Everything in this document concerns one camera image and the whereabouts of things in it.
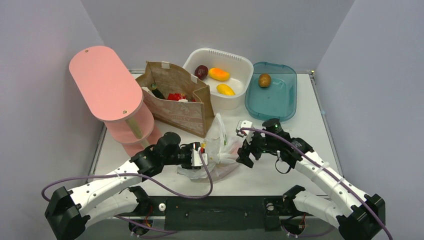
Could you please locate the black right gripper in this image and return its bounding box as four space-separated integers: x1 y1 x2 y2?
237 129 278 167

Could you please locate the white plastic grocery bag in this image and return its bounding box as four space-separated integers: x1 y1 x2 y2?
176 112 245 184

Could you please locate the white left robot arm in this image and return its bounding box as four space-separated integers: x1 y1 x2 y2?
44 132 208 240

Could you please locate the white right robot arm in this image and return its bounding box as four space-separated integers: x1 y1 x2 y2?
236 118 393 240

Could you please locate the brown paper grocery bag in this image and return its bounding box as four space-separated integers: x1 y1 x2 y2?
135 61 215 138

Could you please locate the teal transparent plastic tub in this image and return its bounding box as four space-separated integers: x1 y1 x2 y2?
244 61 298 122

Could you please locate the red package in paper bag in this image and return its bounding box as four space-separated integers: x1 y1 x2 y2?
167 93 196 103

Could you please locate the dark green bottle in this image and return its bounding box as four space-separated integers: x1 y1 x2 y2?
150 83 166 100

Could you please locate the brown kiwi fruit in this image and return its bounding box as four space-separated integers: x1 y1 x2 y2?
258 73 272 88

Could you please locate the white plastic basket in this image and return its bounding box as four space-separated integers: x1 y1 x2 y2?
183 48 254 110

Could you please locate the orange yellow mango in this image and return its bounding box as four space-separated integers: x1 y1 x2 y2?
208 67 230 82

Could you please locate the dark red plum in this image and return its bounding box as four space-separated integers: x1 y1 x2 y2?
194 65 209 81

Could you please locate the pink tiered shelf stand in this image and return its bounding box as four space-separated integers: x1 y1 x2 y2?
69 45 162 157

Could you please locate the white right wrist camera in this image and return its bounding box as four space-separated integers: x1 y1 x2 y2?
235 120 253 138

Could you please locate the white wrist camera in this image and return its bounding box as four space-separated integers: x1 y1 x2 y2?
191 142 209 170
235 120 253 138

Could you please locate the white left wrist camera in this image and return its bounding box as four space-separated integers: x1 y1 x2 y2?
191 142 209 170

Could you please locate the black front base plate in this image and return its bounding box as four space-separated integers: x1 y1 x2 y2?
122 195 303 232

